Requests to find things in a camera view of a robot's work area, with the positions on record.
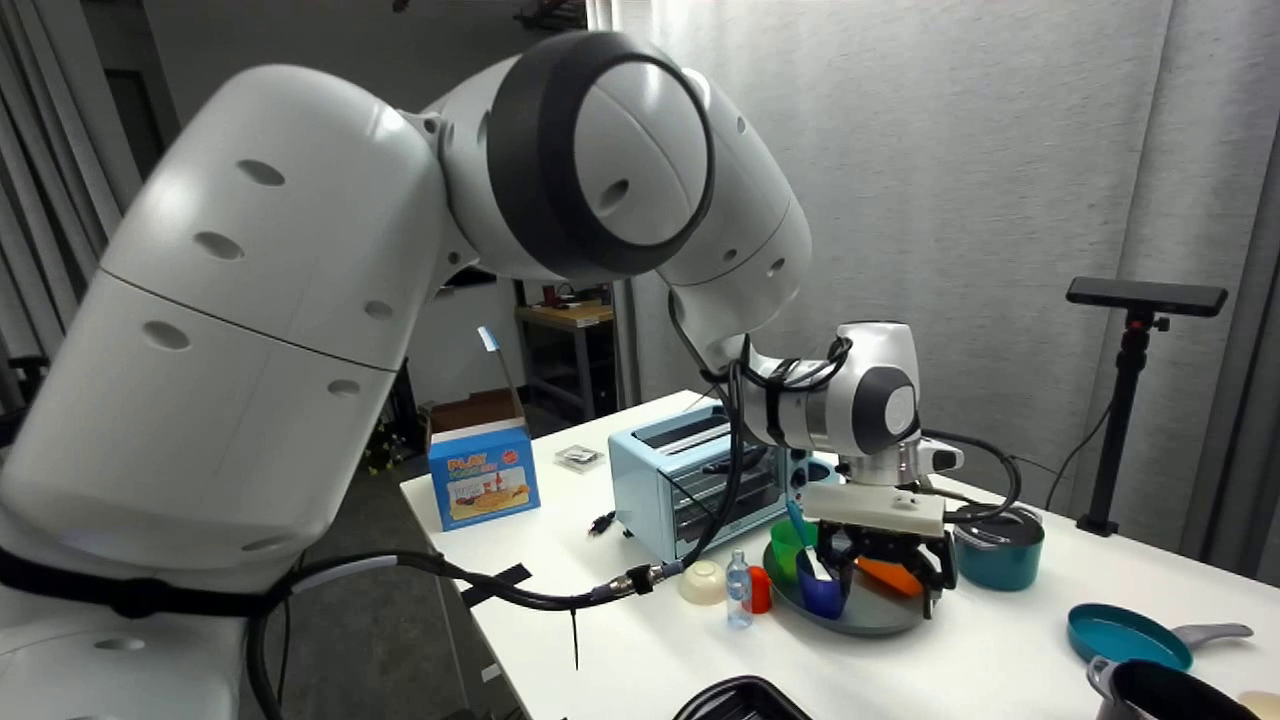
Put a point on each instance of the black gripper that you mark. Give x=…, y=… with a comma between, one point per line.
x=925, y=557

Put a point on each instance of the grey plate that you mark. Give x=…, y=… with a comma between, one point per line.
x=869, y=610

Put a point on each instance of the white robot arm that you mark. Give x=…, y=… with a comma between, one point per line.
x=241, y=333

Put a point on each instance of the orange cup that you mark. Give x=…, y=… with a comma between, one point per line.
x=895, y=579

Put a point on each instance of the teal pot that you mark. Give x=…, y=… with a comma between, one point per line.
x=997, y=547

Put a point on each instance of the blue cup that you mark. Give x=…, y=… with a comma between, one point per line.
x=823, y=592

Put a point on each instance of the green cup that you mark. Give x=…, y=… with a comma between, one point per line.
x=789, y=537

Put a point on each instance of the red small object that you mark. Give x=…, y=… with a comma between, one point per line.
x=763, y=590

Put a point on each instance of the teal frying pan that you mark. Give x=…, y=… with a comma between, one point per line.
x=1120, y=632

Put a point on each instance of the small clear bottle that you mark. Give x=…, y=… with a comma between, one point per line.
x=739, y=581

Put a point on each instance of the black tray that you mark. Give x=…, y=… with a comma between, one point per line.
x=740, y=696

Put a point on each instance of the light blue toaster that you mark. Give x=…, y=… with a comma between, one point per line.
x=669, y=483

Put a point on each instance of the black pot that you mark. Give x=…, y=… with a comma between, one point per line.
x=1142, y=689

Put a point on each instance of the blue picture box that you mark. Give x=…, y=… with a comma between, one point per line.
x=481, y=474

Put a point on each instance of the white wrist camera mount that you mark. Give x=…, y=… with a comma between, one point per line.
x=880, y=511

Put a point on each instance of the black camera stand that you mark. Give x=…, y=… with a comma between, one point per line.
x=1146, y=310

